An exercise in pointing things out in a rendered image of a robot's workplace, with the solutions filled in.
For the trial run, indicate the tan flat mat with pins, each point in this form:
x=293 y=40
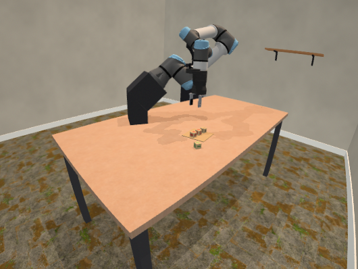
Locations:
x=202 y=137

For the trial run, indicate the tan block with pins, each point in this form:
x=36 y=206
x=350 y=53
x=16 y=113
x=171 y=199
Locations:
x=197 y=145
x=204 y=129
x=199 y=131
x=193 y=134

